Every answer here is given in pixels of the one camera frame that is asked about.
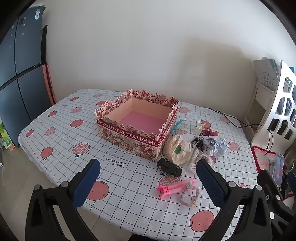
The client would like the blue headband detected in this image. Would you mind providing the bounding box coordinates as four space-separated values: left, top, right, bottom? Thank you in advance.
171 119 186 135

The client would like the checked pomegranate tablecloth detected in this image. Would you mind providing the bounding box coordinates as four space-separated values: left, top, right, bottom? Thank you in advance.
18 88 258 241

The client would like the smartphone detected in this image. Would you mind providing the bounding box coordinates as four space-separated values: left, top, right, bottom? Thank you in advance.
273 152 284 186

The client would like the black cable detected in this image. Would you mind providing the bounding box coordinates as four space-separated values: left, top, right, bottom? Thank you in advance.
206 107 262 128
265 130 275 151

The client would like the pale book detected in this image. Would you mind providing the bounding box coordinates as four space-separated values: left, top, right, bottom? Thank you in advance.
253 58 279 91

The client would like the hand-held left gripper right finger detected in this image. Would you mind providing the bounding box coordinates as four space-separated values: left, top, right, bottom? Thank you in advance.
196 160 275 241

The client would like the green carton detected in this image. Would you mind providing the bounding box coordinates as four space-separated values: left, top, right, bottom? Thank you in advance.
0 123 14 151

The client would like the white shelf rack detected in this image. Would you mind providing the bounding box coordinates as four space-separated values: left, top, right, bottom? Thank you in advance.
243 59 281 135

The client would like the white cutout chair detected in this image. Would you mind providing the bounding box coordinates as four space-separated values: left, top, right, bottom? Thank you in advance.
251 60 296 151

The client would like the white toy figurine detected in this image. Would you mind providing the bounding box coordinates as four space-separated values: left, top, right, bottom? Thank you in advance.
194 122 206 135

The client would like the black action figure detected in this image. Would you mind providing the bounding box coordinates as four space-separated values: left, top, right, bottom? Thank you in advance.
191 137 208 149

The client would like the dark blue refrigerator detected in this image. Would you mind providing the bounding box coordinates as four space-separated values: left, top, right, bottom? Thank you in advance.
0 5 48 149

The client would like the floral pink cardboard box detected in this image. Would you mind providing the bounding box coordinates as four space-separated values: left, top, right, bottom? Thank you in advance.
94 89 179 162

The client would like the clear bag of cotton swabs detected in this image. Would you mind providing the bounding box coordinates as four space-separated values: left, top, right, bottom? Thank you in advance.
184 148 216 173

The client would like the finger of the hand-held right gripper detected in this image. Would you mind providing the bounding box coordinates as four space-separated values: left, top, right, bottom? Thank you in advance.
257 169 295 232
286 172 296 200

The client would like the white paper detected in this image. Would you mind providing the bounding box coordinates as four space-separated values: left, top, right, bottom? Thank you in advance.
203 137 229 158

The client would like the black toy car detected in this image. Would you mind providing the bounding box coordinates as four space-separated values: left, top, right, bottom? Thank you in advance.
157 158 183 178

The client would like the pastel braided ring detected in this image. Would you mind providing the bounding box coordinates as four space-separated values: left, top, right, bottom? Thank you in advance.
178 182 200 209

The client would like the pink foam board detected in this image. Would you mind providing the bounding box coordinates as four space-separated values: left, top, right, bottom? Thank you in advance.
42 64 57 106

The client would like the pink comb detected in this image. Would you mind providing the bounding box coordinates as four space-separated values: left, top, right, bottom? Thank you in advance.
157 179 197 199

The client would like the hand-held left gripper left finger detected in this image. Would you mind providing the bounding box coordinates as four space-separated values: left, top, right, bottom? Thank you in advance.
25 159 101 241

